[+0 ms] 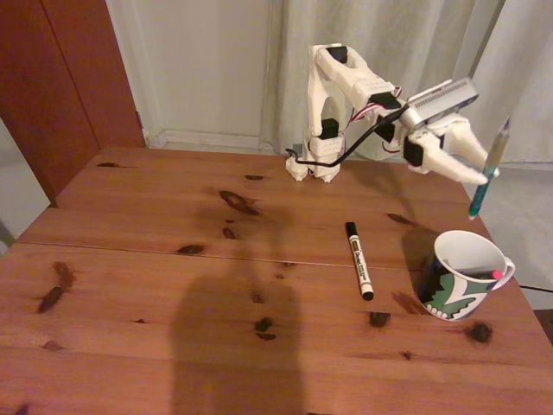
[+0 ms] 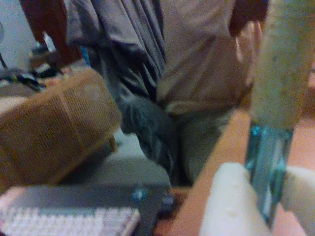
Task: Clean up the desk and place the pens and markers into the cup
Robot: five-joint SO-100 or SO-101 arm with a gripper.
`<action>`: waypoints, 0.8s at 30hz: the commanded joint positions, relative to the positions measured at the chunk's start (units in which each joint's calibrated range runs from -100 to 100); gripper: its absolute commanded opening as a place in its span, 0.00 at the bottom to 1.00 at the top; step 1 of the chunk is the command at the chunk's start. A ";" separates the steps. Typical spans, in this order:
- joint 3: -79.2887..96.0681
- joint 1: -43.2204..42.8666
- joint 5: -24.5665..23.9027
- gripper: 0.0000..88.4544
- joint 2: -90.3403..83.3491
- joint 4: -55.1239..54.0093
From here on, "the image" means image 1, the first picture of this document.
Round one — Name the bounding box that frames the green mechanical pencil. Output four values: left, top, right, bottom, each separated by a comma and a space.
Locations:
468, 115, 512, 220

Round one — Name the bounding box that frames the black pen with red end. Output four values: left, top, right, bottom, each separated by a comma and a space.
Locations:
468, 268, 505, 282

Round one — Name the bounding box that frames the white curtain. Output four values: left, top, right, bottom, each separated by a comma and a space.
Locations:
261, 0, 506, 160
444, 0, 553, 164

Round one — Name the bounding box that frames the white marker with black caps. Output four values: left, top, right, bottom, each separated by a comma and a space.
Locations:
344, 221, 375, 302

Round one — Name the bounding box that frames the white mug with green pattern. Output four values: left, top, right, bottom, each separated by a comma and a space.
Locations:
415, 229, 517, 322

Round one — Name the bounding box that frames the white baseboard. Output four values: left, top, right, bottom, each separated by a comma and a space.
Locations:
144, 128, 277, 152

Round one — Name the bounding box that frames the brown wooden door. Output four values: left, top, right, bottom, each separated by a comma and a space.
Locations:
0, 0, 146, 207

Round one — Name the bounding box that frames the silver camera box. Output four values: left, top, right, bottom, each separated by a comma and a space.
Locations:
405, 77, 480, 131

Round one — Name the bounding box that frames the black camera cable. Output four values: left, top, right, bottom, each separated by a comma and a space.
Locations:
285, 105, 411, 167

